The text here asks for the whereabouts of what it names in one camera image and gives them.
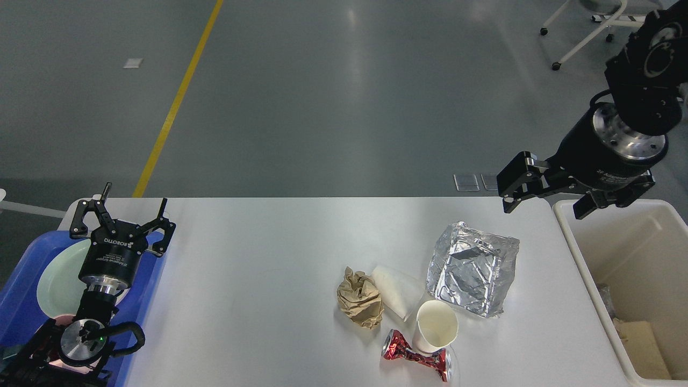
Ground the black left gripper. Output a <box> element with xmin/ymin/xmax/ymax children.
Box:
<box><xmin>69</xmin><ymin>182</ymin><xmax>177</xmax><ymax>295</ymax></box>

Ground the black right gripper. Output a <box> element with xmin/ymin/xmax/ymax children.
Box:
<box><xmin>497</xmin><ymin>102</ymin><xmax>669</xmax><ymax>220</ymax></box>

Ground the mint green plate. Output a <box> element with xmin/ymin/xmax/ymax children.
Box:
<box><xmin>37</xmin><ymin>240</ymin><xmax>91</xmax><ymax>318</ymax></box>

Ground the silver foil container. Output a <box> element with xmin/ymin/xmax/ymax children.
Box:
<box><xmin>426</xmin><ymin>222</ymin><xmax>520</xmax><ymax>318</ymax></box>

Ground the brown paper bag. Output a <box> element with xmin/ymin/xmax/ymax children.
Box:
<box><xmin>612</xmin><ymin>318</ymin><xmax>672</xmax><ymax>380</ymax></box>

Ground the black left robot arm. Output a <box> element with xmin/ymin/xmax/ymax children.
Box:
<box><xmin>2</xmin><ymin>183</ymin><xmax>177</xmax><ymax>386</ymax></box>

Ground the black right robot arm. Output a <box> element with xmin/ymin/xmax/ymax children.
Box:
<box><xmin>496</xmin><ymin>1</ymin><xmax>686</xmax><ymax>219</ymax></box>

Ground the beige plastic bin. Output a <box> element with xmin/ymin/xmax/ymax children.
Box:
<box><xmin>553</xmin><ymin>200</ymin><xmax>687</xmax><ymax>386</ymax></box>

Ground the clear plastic wrap in bin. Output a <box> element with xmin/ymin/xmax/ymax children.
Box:
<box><xmin>596</xmin><ymin>283</ymin><xmax>617</xmax><ymax>319</ymax></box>

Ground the pink ribbed mug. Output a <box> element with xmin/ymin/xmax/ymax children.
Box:
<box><xmin>32</xmin><ymin>314</ymin><xmax>111</xmax><ymax>375</ymax></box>

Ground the white chair base leg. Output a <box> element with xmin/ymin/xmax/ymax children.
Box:
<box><xmin>1</xmin><ymin>188</ymin><xmax>66</xmax><ymax>219</ymax></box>

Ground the blue plastic tray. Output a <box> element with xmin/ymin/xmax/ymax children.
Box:
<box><xmin>0</xmin><ymin>231</ymin><xmax>167</xmax><ymax>387</ymax></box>

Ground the white rolling chair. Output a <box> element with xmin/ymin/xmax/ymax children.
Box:
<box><xmin>540</xmin><ymin>1</ymin><xmax>664</xmax><ymax>71</ymax></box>

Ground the white crushed paper cup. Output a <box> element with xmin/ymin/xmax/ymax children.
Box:
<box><xmin>371</xmin><ymin>265</ymin><xmax>425</xmax><ymax>321</ymax></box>

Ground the crushed red can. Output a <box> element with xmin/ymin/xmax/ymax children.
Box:
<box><xmin>381</xmin><ymin>329</ymin><xmax>454</xmax><ymax>383</ymax></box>

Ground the crumpled brown paper ball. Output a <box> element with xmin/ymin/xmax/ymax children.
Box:
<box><xmin>336</xmin><ymin>267</ymin><xmax>385</xmax><ymax>330</ymax></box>

